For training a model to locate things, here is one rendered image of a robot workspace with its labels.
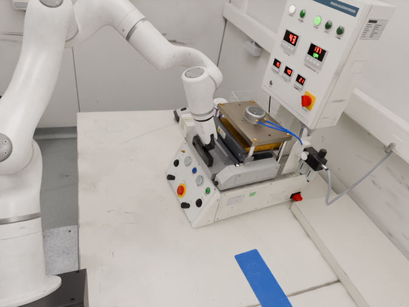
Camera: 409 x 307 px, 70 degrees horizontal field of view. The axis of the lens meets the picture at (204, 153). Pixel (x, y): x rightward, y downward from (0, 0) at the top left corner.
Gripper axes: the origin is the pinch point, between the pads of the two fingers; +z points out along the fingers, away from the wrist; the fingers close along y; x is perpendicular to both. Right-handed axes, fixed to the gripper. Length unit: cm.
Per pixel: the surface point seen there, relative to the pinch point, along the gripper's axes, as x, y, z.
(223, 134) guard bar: 7.3, -2.3, 0.1
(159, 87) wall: 14, -152, 62
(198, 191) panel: -10.7, 8.2, 12.6
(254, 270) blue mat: -5.7, 39.8, 25.8
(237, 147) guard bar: 7.8, 8.1, -1.0
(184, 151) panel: -8.1, -11.5, 9.2
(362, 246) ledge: 37, 48, 37
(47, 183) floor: -95, -104, 73
